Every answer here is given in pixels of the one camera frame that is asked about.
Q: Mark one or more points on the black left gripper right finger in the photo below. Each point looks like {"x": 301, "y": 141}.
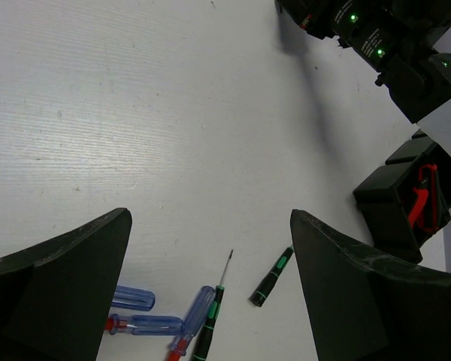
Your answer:
{"x": 364, "y": 304}

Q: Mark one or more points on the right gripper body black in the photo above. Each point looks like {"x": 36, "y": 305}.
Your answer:
{"x": 315, "y": 17}

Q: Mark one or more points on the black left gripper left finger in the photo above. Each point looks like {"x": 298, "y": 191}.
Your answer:
{"x": 55, "y": 296}

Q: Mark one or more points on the red black utility knife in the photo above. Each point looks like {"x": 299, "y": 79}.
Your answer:
{"x": 426, "y": 210}

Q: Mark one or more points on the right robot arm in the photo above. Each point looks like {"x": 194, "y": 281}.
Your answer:
{"x": 396, "y": 39}

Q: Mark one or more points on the green black screwdriver right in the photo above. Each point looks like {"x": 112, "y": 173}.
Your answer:
{"x": 267, "y": 284}

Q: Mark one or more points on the black divided container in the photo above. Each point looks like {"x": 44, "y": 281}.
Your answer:
{"x": 386, "y": 197}

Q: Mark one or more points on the green black precision screwdriver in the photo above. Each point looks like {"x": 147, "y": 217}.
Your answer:
{"x": 205, "y": 337}

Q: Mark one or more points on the blue handle screwdriver upper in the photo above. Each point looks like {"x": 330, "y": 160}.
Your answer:
{"x": 133, "y": 299}

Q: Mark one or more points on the blue handle screwdriver lower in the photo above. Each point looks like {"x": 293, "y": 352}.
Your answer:
{"x": 144, "y": 325}

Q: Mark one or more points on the blue handle screwdriver tilted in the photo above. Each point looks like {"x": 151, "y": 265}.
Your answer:
{"x": 192, "y": 322}

